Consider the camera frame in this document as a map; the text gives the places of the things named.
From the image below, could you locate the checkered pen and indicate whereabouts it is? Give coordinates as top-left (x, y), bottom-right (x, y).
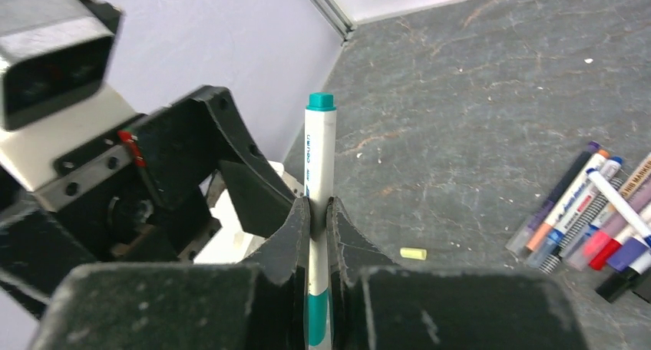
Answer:
top-left (538, 192), bottom-right (607, 274)

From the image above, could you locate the purple capped marker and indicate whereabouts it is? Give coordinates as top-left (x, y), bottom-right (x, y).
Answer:
top-left (606, 236), bottom-right (649, 272)

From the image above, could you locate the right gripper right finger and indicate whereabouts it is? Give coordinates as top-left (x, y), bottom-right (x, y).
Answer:
top-left (326, 197), bottom-right (589, 349)

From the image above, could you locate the blue clear capped pen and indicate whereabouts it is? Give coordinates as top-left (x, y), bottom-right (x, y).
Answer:
top-left (525, 156), bottom-right (623, 268)

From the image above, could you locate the red capped marker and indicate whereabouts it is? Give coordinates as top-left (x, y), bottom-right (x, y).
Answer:
top-left (589, 218), bottom-right (637, 270)

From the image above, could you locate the yellow marker cap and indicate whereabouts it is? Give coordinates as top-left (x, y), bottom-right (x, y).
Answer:
top-left (399, 247), bottom-right (428, 261)

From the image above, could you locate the orange capped white marker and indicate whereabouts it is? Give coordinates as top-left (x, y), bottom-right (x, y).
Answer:
top-left (525, 150), bottom-right (610, 252)

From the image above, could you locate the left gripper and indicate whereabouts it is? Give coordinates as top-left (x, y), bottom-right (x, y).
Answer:
top-left (1, 85), bottom-right (296, 318)

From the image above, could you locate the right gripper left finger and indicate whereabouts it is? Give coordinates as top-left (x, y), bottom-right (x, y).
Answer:
top-left (30, 197), bottom-right (310, 349)

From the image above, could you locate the pink capped marker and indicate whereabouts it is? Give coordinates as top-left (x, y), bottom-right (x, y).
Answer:
top-left (564, 179), bottom-right (650, 270)

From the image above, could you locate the teal capped white marker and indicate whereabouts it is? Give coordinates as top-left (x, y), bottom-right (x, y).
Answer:
top-left (304, 93), bottom-right (336, 347)

